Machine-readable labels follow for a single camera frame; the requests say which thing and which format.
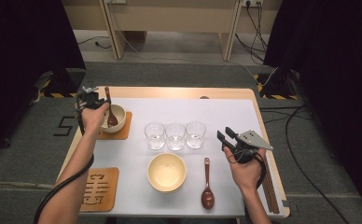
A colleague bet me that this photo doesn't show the beige wooden desk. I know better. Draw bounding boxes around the beige wooden desk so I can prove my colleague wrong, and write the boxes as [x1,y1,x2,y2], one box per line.
[98,0,244,62]

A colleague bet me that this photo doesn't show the thin black floor cables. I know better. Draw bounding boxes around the thin black floor cables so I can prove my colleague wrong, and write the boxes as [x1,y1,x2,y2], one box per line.
[258,105,313,124]

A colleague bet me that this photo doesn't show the cream bowl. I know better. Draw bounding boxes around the cream bowl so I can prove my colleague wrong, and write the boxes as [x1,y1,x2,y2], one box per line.
[152,185,187,194]
[100,104,128,134]
[146,152,188,191]

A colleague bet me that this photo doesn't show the thick black floor cable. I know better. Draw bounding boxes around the thick black floor cable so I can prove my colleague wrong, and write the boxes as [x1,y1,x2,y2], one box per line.
[285,105,353,224]

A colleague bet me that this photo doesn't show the black power cable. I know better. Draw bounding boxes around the black power cable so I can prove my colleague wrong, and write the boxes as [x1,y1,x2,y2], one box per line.
[234,32,266,63]
[245,2,269,53]
[77,35,112,50]

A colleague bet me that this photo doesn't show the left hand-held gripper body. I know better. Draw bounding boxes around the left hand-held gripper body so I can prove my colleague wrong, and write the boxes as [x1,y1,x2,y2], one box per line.
[76,86,107,110]

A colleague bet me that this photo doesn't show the black curtain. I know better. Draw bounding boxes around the black curtain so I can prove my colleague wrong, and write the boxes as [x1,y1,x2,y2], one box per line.
[262,0,362,220]
[0,0,88,161]

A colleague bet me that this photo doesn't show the wooden cut-pattern coaster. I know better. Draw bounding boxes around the wooden cut-pattern coaster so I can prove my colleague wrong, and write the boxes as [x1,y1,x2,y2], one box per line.
[79,167,120,213]
[97,111,133,141]

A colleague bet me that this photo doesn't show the clear glass cup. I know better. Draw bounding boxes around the clear glass cup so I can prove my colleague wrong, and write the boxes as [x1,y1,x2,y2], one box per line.
[164,122,187,152]
[144,121,166,151]
[185,120,207,149]

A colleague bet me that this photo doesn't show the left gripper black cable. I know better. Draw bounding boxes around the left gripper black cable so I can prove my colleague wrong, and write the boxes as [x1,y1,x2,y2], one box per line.
[33,92,95,224]

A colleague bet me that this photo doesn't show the black stand base striped tape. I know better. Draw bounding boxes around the black stand base striped tape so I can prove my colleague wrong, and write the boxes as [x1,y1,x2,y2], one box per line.
[38,67,88,99]
[253,72,299,101]

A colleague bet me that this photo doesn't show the brown wooden spoon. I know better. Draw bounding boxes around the brown wooden spoon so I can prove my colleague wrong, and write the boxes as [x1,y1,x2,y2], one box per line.
[201,157,216,211]
[104,86,119,128]

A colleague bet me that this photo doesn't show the person's right hand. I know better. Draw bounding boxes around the person's right hand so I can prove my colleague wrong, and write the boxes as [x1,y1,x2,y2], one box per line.
[224,147,268,191]

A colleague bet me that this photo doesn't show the person's left hand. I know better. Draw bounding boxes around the person's left hand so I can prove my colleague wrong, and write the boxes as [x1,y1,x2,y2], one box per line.
[80,102,111,135]

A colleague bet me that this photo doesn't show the row of brown chopsticks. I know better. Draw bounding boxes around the row of brown chopsticks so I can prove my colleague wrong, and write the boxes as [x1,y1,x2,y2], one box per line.
[261,161,281,215]

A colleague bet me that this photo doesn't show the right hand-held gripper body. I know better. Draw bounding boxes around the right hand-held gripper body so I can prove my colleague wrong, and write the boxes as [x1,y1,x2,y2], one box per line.
[230,129,274,165]

